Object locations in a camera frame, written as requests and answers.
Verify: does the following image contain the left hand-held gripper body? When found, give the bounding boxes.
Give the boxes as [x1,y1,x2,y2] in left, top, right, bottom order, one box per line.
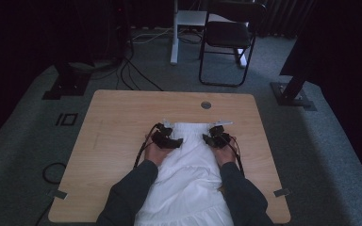
[150,119,179,150]

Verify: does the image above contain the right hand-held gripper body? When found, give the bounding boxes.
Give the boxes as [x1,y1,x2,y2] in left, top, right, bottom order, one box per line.
[207,119,234,150]

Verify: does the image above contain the white skirt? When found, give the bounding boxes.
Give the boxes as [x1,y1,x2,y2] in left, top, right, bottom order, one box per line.
[134,121,236,226]

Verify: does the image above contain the person's right hand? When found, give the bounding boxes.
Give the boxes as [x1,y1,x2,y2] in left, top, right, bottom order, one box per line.
[211,143,238,168]

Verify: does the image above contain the person's left hand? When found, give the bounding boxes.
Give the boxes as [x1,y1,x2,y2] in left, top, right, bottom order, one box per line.
[143,137,172,168]

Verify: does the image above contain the grey tape piece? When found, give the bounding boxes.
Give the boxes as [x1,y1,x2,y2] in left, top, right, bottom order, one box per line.
[272,186,292,199]
[45,188,69,201]

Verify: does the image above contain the black slanted stand with base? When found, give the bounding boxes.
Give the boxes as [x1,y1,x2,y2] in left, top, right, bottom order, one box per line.
[270,31,318,112]

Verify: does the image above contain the black folding chair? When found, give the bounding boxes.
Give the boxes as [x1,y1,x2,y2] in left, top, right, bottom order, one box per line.
[198,0,268,89]

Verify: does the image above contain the black stand with flat base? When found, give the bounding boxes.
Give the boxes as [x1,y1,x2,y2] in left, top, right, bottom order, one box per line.
[41,59,92,101]

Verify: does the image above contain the dark curtain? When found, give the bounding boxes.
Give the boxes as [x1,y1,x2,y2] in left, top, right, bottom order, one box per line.
[257,0,316,40]

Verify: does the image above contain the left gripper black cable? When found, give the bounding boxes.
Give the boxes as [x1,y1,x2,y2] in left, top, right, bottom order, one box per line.
[133,122,160,170]

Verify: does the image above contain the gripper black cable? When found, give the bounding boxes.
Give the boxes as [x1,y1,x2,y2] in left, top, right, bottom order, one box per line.
[133,122,160,170]
[226,134,246,177]

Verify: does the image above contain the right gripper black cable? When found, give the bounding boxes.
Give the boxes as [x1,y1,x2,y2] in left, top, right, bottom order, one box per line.
[226,134,246,177]

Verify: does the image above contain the black floor cables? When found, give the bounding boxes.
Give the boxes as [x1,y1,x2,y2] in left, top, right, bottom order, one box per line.
[115,55,165,92]

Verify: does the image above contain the white desk frame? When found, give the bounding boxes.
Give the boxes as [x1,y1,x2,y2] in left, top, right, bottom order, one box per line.
[169,0,249,69]

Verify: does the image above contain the white floor cable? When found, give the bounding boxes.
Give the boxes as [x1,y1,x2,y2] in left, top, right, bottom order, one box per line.
[131,25,174,44]

